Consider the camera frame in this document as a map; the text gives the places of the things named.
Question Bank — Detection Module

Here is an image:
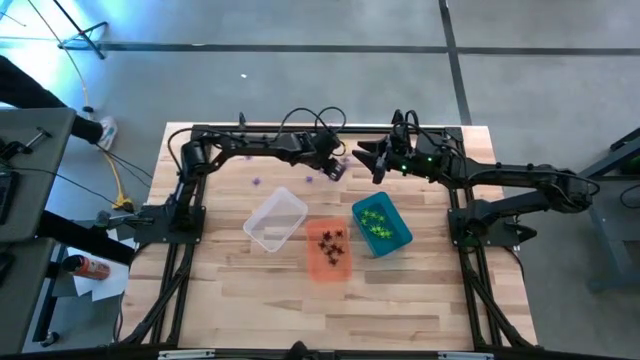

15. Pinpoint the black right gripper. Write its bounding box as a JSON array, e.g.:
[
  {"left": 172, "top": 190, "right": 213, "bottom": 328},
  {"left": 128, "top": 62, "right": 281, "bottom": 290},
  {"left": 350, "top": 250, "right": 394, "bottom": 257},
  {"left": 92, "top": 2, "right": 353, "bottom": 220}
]
[{"left": 351, "top": 129, "right": 432, "bottom": 186}]

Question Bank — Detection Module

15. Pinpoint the clear plastic container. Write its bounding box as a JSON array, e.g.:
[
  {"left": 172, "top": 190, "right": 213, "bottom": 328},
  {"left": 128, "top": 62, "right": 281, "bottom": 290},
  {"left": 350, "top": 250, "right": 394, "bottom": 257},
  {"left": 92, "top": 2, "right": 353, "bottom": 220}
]
[{"left": 242, "top": 186, "right": 310, "bottom": 254}]

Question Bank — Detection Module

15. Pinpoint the teal plastic container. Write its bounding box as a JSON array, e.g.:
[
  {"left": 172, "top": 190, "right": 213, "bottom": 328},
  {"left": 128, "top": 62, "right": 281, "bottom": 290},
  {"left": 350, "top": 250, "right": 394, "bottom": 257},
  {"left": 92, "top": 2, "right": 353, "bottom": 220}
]
[{"left": 350, "top": 191, "right": 414, "bottom": 259}]

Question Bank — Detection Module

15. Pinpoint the orange plastic container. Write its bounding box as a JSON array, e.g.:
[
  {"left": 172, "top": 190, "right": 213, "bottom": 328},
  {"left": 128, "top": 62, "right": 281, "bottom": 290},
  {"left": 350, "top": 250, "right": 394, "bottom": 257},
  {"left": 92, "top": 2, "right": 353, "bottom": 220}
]
[{"left": 305, "top": 217, "right": 354, "bottom": 284}]

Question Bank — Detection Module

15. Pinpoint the person's head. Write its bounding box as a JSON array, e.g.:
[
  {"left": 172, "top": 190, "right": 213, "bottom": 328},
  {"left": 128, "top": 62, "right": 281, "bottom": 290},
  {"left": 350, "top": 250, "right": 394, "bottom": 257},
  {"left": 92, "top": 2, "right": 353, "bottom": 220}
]
[{"left": 287, "top": 340, "right": 314, "bottom": 360}]

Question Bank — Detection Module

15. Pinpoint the white paper sheet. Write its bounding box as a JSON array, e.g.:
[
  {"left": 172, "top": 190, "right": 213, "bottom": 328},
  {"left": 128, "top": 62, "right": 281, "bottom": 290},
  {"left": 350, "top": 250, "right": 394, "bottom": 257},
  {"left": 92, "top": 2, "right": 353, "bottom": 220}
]
[
  {"left": 106, "top": 227, "right": 139, "bottom": 251},
  {"left": 66, "top": 245, "right": 131, "bottom": 303}
]

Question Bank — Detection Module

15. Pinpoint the grey metal bench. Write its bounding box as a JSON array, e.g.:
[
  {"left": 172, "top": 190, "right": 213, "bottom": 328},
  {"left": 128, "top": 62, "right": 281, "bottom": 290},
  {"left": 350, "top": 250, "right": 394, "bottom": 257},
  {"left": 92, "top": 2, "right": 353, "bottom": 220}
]
[{"left": 549, "top": 127, "right": 640, "bottom": 292}]

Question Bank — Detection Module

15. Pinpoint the black desk crossbar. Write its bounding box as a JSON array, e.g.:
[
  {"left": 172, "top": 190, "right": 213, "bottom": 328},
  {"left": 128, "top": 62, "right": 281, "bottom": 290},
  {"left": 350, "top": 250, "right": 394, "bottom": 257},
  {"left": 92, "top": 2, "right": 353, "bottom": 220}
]
[{"left": 37, "top": 209, "right": 136, "bottom": 266}]

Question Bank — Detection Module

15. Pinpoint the orange spray can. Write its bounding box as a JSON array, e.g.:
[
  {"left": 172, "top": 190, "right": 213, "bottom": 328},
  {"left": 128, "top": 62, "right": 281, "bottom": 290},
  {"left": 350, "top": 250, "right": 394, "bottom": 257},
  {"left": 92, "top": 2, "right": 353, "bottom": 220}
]
[{"left": 62, "top": 253, "right": 112, "bottom": 282}]

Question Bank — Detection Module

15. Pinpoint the black tripod stand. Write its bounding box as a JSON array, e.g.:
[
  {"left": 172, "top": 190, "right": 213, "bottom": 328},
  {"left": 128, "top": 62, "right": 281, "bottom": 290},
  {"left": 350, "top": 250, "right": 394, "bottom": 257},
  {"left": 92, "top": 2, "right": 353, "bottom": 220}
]
[{"left": 52, "top": 0, "right": 110, "bottom": 61}]

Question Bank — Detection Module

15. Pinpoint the grey desk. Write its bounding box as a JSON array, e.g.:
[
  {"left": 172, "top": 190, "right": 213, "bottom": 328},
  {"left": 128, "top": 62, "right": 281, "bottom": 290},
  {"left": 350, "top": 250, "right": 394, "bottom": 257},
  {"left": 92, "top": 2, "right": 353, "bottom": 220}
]
[
  {"left": 0, "top": 237, "right": 57, "bottom": 357},
  {"left": 0, "top": 107, "right": 77, "bottom": 245}
]

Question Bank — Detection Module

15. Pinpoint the person's leg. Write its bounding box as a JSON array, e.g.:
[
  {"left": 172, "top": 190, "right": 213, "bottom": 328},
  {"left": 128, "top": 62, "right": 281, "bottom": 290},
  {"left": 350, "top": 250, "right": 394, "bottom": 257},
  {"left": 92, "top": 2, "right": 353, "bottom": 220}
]
[{"left": 0, "top": 54, "right": 105, "bottom": 146}]

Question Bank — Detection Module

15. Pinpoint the black clamp tool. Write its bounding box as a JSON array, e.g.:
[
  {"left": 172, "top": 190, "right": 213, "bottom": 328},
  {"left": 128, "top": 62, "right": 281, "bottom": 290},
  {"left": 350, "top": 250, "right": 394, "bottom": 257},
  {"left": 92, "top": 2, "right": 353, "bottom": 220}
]
[{"left": 0, "top": 127, "right": 54, "bottom": 162}]

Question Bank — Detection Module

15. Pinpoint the black keyboard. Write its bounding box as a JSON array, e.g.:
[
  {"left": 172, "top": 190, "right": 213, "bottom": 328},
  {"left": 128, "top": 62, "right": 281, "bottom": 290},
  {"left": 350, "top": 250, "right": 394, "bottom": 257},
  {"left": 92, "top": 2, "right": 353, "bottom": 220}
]
[{"left": 0, "top": 169, "right": 22, "bottom": 226}]

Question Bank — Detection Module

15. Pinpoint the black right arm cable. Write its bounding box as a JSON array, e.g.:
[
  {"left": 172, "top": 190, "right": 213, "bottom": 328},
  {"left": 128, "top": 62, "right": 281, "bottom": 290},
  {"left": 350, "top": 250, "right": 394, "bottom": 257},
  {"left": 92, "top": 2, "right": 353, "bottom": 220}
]
[{"left": 392, "top": 108, "right": 451, "bottom": 151}]

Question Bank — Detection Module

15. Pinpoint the black aluminium table frame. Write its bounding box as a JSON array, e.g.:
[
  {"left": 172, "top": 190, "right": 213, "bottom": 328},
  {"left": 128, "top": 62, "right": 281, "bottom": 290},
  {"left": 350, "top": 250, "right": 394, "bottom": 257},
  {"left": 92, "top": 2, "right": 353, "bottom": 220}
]
[{"left": 119, "top": 122, "right": 540, "bottom": 351}]

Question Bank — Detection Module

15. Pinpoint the black floor cable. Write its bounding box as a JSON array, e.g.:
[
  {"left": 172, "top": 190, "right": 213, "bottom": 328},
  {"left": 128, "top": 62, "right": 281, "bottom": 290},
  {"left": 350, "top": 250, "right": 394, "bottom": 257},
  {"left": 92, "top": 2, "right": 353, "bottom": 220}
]
[{"left": 0, "top": 144, "right": 154, "bottom": 209}]

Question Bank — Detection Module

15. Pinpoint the yellow cable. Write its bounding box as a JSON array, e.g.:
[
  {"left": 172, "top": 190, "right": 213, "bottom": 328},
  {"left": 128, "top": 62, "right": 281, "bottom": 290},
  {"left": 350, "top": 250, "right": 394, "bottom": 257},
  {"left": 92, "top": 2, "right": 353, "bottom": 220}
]
[{"left": 27, "top": 0, "right": 135, "bottom": 212}]

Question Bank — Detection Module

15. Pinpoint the silver metal bracket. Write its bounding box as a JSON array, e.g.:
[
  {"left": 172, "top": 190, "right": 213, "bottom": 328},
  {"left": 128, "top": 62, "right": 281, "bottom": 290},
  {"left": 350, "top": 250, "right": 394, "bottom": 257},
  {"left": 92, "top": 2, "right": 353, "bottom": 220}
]
[
  {"left": 437, "top": 351, "right": 495, "bottom": 360},
  {"left": 157, "top": 349, "right": 216, "bottom": 360}
]

